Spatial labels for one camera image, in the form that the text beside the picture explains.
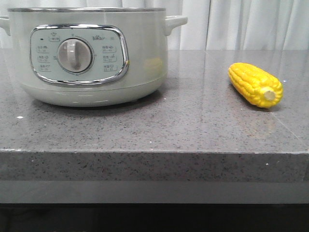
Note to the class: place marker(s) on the pale green electric cooking pot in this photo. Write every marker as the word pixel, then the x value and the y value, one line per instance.
pixel 129 52

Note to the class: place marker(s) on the white curtain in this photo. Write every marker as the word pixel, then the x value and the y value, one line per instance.
pixel 215 24

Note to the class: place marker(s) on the yellow plastic corn cob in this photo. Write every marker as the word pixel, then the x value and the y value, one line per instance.
pixel 257 86

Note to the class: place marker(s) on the beige round control knob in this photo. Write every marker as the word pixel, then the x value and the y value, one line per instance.
pixel 74 55

